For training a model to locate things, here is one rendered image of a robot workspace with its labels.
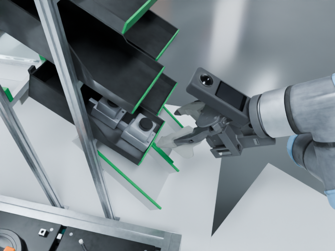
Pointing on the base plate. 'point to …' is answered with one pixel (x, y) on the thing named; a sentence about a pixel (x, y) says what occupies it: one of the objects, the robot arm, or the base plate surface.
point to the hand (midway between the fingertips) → (167, 125)
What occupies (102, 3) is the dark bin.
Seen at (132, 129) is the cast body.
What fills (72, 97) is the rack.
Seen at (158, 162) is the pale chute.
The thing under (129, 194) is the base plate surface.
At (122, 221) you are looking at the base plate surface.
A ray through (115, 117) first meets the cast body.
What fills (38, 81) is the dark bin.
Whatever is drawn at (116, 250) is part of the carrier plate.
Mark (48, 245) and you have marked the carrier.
